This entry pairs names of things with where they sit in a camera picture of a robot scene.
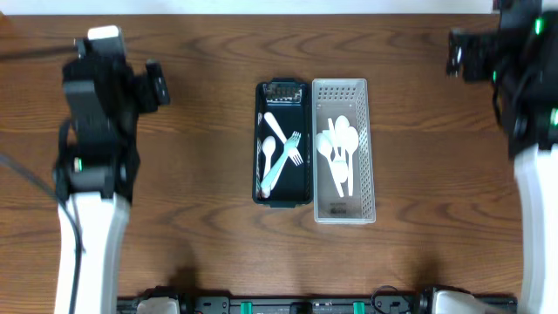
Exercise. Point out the clear plastic basket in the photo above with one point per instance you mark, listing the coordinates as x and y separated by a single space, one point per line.
348 97

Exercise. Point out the black mounting rail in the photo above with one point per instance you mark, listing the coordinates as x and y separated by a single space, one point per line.
386 300

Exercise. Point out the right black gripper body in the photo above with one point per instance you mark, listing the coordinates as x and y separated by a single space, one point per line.
487 50

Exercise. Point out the white plastic spoon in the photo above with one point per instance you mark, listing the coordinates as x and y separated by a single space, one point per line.
351 142
341 125
325 149

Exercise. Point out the dark green plastic basket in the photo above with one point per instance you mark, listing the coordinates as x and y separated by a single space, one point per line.
289 101

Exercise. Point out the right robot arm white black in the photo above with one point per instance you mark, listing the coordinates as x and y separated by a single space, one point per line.
519 60

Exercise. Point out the fork with mint handle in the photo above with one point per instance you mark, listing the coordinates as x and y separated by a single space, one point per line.
290 145

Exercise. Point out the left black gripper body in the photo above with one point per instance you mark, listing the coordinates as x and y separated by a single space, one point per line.
153 85

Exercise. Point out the short white spoon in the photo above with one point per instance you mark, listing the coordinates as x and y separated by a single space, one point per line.
268 148

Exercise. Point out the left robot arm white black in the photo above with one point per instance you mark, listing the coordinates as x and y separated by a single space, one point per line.
94 174

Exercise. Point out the white plastic fork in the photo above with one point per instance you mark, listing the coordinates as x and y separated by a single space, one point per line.
272 122
268 184

